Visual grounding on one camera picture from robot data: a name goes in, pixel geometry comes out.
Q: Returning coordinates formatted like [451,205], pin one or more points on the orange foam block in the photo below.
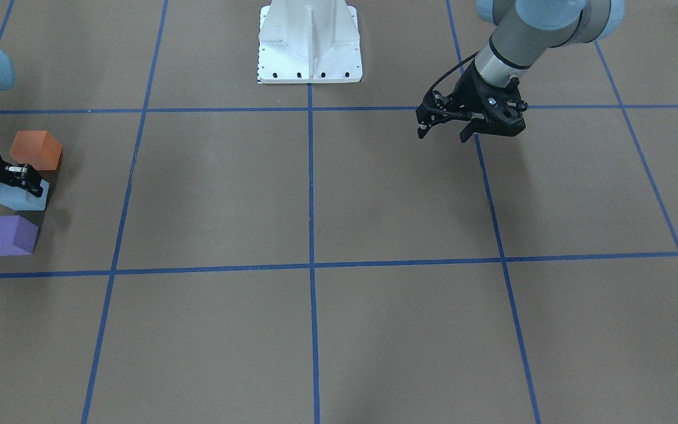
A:
[40,149]

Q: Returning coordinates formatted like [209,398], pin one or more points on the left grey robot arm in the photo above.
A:
[524,30]

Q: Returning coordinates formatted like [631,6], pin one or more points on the light blue foam block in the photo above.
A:
[21,200]

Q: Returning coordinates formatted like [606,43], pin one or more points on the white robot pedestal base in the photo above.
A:
[309,42]

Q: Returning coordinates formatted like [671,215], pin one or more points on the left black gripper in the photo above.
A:
[469,92]

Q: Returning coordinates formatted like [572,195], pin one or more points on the purple foam block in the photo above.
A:
[17,236]

